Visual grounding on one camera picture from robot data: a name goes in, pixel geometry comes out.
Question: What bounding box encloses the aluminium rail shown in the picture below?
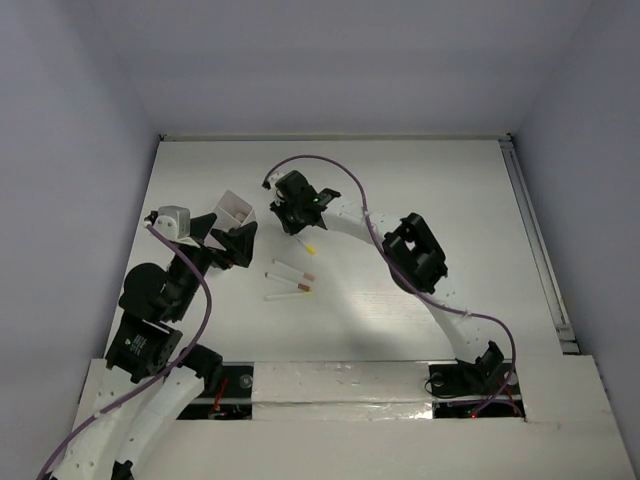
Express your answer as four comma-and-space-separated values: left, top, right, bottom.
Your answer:
498, 138, 582, 356

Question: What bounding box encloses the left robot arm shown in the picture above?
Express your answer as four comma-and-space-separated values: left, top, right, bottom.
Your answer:
39, 206, 258, 479

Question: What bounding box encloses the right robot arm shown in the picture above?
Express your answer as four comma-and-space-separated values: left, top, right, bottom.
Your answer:
263, 170, 504, 392

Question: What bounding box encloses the white compartment organizer box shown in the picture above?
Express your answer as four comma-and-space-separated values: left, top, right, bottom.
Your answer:
213, 190, 256, 232

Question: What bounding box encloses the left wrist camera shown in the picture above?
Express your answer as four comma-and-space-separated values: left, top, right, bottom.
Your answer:
143, 205, 197, 246

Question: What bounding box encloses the white pencil brown eraser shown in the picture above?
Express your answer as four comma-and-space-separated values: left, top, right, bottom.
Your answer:
264, 272, 311, 292

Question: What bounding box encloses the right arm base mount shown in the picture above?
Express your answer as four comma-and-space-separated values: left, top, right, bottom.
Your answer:
424, 341, 525, 419

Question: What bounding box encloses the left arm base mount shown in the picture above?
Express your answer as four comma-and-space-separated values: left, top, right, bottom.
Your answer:
177, 363, 254, 421

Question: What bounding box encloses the white pencil yellow tip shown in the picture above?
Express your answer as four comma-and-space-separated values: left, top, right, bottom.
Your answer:
263, 292, 313, 302

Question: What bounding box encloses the white pencil pink eraser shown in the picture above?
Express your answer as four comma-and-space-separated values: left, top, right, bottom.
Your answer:
272, 259, 315, 281

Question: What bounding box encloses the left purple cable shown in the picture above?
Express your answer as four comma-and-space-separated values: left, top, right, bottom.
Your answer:
34, 224, 214, 476

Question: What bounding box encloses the yellow pen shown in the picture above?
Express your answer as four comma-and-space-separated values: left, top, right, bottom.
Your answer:
293, 236, 316, 255

